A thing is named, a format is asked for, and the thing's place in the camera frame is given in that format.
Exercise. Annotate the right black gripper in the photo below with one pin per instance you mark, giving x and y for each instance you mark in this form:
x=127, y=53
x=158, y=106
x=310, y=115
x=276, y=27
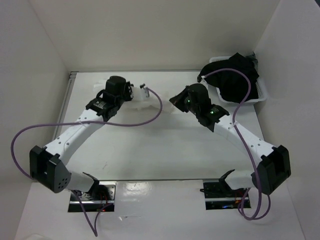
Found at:
x=177, y=100

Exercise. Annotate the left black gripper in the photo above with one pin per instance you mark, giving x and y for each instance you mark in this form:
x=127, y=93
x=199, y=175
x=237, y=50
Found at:
x=129, y=90

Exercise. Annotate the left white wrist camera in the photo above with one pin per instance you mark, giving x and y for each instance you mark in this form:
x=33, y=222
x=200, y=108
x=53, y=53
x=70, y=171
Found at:
x=140, y=93

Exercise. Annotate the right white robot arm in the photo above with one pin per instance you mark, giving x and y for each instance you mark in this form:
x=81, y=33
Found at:
x=272, y=164

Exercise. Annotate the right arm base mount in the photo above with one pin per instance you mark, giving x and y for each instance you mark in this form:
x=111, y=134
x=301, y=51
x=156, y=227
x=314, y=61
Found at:
x=218, y=197

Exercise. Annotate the black skirt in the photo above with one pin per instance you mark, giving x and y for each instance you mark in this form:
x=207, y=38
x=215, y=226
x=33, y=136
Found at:
x=233, y=86

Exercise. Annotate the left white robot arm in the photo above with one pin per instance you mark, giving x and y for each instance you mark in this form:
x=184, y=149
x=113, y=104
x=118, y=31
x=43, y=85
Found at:
x=48, y=164

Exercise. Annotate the grey garment in basket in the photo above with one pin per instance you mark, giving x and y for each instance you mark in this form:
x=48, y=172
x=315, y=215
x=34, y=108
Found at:
x=254, y=60

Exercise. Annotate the white plastic basket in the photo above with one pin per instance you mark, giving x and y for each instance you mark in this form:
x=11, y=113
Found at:
x=260, y=86

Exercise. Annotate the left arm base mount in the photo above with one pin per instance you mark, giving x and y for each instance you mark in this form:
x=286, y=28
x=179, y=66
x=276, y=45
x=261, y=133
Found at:
x=104, y=200

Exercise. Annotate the white skirt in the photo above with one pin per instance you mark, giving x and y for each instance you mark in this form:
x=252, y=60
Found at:
x=148, y=103

